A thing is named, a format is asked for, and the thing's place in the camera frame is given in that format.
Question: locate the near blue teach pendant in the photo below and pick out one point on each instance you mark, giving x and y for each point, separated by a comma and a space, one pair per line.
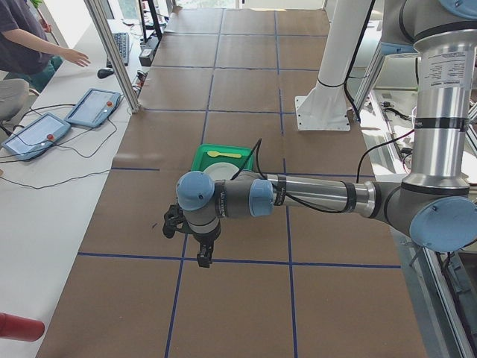
37, 137

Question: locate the far blue teach pendant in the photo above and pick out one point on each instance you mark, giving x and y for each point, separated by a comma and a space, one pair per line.
94, 108

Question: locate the black keyboard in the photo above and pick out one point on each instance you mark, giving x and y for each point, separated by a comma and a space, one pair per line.
122, 41

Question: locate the black computer mouse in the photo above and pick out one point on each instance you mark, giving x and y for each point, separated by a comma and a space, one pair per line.
105, 72

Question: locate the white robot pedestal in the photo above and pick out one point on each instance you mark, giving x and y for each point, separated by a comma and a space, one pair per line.
325, 108

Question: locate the blue teach pendant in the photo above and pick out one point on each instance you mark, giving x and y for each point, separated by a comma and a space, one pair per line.
94, 108
37, 137

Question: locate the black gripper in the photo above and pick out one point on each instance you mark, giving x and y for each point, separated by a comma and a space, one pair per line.
206, 239

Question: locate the yellow plastic spoon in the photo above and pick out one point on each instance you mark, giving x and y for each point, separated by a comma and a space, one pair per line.
218, 154

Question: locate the red cylinder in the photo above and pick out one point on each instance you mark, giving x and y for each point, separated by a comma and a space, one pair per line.
14, 327

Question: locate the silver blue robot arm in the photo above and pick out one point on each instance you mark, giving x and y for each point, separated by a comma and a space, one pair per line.
430, 205

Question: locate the white round plate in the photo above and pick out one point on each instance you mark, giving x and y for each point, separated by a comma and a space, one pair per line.
221, 171

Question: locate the person in dark shirt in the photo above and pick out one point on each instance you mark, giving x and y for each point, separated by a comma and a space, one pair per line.
26, 52

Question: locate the aluminium frame post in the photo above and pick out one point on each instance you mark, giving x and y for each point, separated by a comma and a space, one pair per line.
99, 19

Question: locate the green plastic tray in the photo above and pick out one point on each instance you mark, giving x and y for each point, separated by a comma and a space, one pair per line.
202, 160

